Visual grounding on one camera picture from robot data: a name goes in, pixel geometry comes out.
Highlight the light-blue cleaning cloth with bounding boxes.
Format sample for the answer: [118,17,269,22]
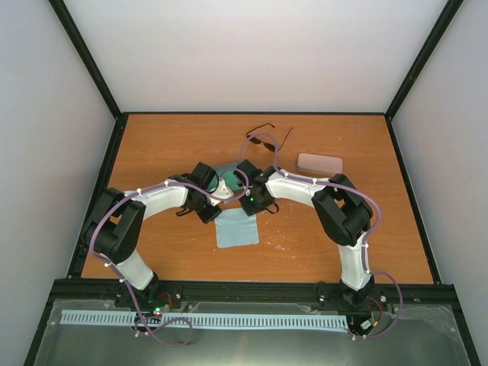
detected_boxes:
[214,208,260,249]

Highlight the grey-blue glasses case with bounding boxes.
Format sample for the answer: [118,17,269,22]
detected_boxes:
[207,162,246,195]

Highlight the dark aviator sunglasses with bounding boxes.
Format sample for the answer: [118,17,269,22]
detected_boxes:
[245,123,294,153]

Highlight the pink glasses case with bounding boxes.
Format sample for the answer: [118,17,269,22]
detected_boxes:
[297,152,343,176]

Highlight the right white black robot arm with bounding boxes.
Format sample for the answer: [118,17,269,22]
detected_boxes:
[234,159,374,308]

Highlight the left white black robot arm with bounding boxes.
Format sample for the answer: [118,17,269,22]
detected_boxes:
[81,162,222,307]

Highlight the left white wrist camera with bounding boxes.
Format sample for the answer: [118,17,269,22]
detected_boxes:
[210,178,233,206]

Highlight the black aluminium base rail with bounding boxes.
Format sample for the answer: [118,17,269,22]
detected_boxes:
[48,278,458,312]

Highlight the black cage frame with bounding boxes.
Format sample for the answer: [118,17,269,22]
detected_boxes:
[24,0,463,365]

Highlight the light-blue slotted cable duct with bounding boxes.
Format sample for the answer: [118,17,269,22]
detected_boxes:
[59,310,348,332]

